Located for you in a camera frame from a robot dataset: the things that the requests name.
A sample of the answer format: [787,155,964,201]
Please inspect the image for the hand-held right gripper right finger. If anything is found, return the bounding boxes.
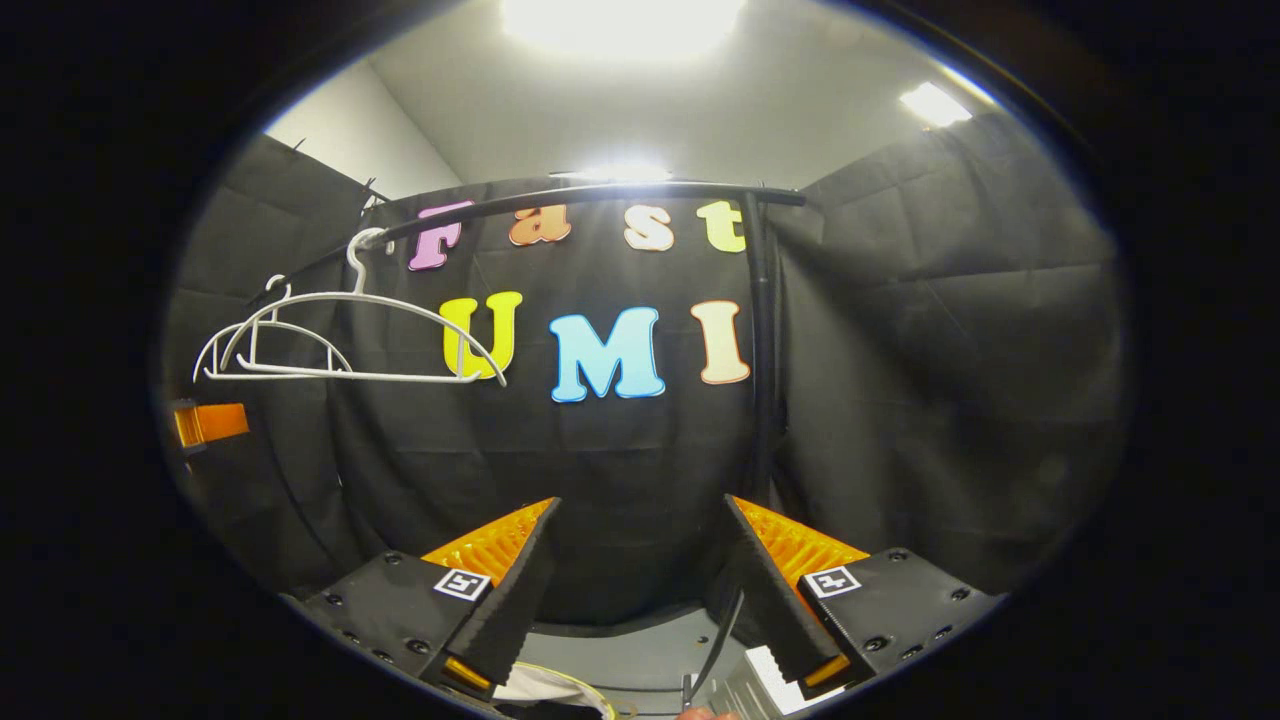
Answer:
[712,493,1009,702]

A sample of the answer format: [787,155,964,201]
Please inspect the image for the small rectangular ceiling light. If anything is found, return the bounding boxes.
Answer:
[898,82,974,129]

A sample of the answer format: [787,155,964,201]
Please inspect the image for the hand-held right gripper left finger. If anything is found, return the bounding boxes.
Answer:
[295,497,563,704]

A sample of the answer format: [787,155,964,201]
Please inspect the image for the small white clothes hanger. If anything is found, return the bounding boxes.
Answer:
[193,275,354,382]

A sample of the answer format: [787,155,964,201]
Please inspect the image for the grey ribbed metal box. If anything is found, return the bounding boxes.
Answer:
[714,665,777,720]

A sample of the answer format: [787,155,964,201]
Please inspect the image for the large ceiling light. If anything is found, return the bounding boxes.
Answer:
[500,0,747,63]

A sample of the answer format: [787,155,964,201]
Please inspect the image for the black clothes rack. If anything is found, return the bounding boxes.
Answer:
[250,180,809,703]

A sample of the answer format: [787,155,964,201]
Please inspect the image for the large white clothes hanger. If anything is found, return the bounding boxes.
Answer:
[215,228,509,388]

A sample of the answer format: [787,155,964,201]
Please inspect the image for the black backdrop cloth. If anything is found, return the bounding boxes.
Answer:
[160,110,1133,627]

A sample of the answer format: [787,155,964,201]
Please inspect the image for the ceiling light behind backdrop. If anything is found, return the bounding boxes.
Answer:
[550,163,674,185]

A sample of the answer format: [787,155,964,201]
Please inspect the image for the white laundry hamper yellow rim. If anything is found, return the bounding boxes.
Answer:
[490,660,623,720]

